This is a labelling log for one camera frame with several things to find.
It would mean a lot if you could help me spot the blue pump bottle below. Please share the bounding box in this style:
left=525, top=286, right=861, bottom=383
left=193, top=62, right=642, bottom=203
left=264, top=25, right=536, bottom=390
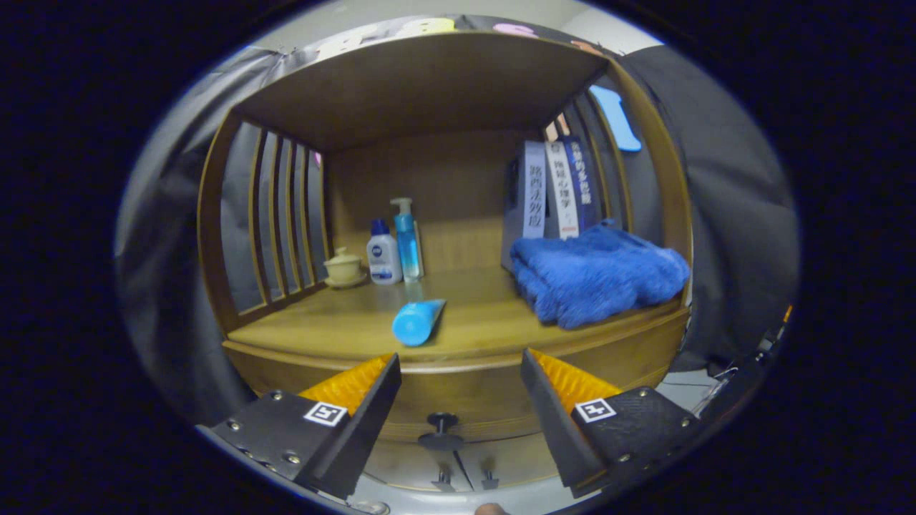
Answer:
left=390, top=197, right=424, bottom=280

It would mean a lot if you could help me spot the white bottle with blue cap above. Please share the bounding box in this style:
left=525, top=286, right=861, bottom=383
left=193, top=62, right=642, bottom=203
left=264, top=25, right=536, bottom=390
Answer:
left=366, top=218, right=404, bottom=285

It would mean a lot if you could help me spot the wooden cabinet door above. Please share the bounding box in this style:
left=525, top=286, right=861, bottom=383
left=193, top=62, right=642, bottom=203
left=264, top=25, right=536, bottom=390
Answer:
left=458, top=433, right=566, bottom=494
left=361, top=447, right=466, bottom=494

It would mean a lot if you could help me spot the white book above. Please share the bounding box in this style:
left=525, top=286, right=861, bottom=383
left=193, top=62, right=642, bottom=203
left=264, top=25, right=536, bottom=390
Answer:
left=544, top=139, right=580, bottom=240

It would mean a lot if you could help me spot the blue and white tube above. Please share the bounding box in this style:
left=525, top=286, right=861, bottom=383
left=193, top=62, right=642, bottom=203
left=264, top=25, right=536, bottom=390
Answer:
left=391, top=299, right=447, bottom=348

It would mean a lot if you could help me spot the cream lidded teacup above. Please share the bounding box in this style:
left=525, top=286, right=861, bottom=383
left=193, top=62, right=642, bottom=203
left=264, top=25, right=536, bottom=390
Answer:
left=323, top=247, right=368, bottom=289

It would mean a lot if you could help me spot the black orange device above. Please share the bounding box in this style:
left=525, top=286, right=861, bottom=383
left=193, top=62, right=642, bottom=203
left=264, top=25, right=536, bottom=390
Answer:
left=744, top=304, right=795, bottom=376

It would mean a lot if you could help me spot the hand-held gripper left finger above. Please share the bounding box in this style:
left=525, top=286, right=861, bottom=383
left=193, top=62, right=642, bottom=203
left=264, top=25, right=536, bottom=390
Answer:
left=197, top=353, right=403, bottom=500

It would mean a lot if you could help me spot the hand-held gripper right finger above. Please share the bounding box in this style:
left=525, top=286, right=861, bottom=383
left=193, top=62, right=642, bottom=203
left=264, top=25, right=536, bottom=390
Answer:
left=520, top=348, right=706, bottom=499

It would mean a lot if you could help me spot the grey book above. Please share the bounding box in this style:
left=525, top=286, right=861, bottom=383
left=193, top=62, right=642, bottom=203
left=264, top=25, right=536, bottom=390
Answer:
left=501, top=139, right=548, bottom=269

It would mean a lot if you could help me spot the folded blue towel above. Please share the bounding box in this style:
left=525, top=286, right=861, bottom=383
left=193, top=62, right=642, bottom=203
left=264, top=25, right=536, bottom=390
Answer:
left=510, top=220, right=691, bottom=330

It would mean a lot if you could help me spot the wooden countertop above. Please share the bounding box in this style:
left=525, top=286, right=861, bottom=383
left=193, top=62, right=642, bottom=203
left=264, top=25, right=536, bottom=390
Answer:
left=225, top=265, right=684, bottom=362

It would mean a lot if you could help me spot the wooden cabinet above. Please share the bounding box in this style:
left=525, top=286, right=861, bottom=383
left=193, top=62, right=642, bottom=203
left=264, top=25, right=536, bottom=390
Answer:
left=197, top=30, right=695, bottom=494

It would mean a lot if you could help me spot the dark blue book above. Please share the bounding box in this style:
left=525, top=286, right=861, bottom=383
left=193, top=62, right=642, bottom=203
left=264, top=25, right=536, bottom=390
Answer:
left=562, top=136, right=602, bottom=231

